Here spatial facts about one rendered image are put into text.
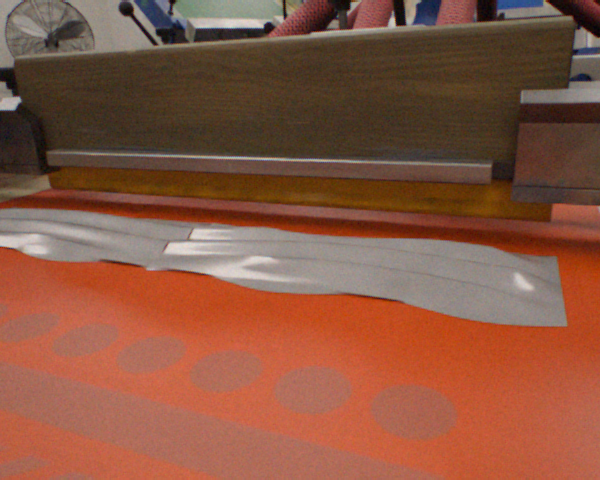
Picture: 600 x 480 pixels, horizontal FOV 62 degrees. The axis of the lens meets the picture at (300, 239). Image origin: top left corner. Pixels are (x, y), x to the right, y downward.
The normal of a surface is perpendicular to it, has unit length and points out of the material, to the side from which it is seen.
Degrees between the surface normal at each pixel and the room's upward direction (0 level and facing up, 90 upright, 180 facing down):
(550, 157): 90
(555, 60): 90
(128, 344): 0
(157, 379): 0
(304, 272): 40
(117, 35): 90
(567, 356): 0
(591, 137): 90
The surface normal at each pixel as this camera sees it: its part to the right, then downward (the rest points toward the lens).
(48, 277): -0.04, -0.94
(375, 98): -0.39, 0.32
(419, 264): -0.32, -0.62
